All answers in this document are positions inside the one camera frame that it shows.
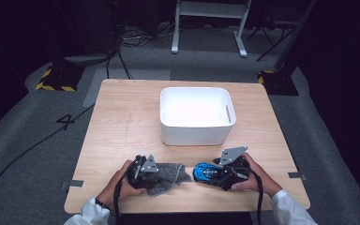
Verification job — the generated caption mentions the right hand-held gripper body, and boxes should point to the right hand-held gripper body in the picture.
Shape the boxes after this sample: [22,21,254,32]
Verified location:
[219,145,251,182]

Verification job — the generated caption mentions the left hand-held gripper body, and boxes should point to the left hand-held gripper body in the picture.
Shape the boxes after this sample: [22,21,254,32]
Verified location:
[127,154,159,189]

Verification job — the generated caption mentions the blue toy car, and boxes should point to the blue toy car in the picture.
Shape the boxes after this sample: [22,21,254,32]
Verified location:
[192,161,233,188]

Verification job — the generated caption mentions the grey fluffy cloth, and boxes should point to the grey fluffy cloth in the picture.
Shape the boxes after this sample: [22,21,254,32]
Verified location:
[143,161,193,197]

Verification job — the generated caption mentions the white plastic storage bin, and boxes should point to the white plastic storage bin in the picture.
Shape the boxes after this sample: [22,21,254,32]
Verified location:
[159,86,237,147]

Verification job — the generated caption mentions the person's right hand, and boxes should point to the person's right hand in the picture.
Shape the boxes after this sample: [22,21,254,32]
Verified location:
[231,152,284,199]

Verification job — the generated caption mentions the person's left hand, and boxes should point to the person's left hand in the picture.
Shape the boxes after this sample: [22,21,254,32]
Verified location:
[96,159,146,207]

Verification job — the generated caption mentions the person's dark pants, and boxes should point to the person's dark pants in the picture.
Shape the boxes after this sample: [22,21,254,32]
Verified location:
[118,212,254,225]

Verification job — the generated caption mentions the grey tape piece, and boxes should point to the grey tape piece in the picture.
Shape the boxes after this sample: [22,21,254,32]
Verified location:
[288,172,308,181]
[60,179,84,189]

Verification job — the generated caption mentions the black base with yellow corner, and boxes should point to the black base with yellow corner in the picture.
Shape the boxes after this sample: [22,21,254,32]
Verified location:
[257,69,300,97]

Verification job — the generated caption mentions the black base with yellow stripes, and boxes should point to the black base with yellow stripes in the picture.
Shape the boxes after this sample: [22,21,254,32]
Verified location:
[35,64,85,93]

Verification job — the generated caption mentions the black tripod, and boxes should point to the black tripod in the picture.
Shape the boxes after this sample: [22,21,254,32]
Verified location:
[247,18,298,62]

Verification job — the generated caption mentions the dark slanted pole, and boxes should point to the dark slanted pole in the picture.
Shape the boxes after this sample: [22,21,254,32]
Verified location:
[273,0,317,72]

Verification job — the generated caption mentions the right hand-held gripper black cable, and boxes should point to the right hand-held gripper black cable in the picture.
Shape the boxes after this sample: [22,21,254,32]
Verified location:
[247,168,264,225]

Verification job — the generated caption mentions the hand-held gripper black cable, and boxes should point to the hand-held gripper black cable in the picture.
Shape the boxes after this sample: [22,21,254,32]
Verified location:
[112,158,139,225]
[247,168,264,225]

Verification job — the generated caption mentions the left hand-held gripper black cable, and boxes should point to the left hand-held gripper black cable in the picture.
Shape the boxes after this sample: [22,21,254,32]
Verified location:
[112,158,139,225]

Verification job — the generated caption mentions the black bead bracelet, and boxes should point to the black bead bracelet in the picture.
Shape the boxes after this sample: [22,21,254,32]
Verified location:
[94,198,111,211]

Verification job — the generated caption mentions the bundle of floor cables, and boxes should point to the bundle of floor cables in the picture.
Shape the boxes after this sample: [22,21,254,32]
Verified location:
[118,24,176,48]

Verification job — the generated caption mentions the white metal stand frame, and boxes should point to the white metal stand frame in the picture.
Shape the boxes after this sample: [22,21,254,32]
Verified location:
[171,0,253,58]

